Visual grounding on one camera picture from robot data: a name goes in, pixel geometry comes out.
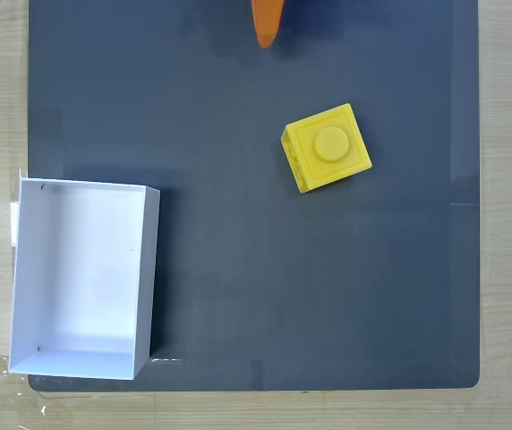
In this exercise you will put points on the yellow toy block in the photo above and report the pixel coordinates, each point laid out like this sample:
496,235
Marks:
327,148

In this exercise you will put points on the white open cardboard box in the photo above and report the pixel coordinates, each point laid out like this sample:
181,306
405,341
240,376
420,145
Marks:
81,277

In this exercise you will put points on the dark grey table mat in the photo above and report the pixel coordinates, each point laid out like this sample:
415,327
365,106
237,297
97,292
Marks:
283,269

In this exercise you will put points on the white tape strip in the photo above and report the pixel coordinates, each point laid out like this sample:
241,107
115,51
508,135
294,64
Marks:
14,224

